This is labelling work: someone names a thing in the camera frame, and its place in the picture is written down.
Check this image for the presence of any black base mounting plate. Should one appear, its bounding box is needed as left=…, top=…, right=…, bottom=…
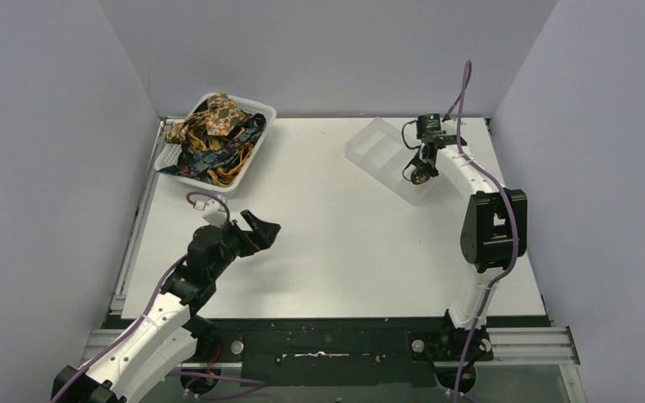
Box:
left=185, top=317, right=494, bottom=387

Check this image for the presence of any dark blue patterned tie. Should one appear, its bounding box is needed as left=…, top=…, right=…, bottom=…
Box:
left=167, top=113, right=267, bottom=186

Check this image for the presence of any brown floral tie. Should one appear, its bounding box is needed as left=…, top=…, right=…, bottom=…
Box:
left=410, top=167, right=430, bottom=186

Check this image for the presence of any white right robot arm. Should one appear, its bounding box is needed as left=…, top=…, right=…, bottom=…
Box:
left=402, top=113, right=527, bottom=331

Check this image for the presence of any orange paisley tie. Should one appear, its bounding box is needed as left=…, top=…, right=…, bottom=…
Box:
left=165, top=92, right=248, bottom=144

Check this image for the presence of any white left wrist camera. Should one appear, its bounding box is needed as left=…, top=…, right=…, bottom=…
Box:
left=194, top=199, right=229, bottom=228

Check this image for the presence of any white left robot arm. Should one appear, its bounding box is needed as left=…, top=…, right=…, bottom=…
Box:
left=50, top=210, right=281, bottom=402

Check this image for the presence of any yellow striped tie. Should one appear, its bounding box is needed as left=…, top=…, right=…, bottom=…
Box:
left=176, top=131, right=260, bottom=187

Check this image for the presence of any clear compartment tray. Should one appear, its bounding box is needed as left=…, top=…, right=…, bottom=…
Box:
left=344, top=118, right=453, bottom=206

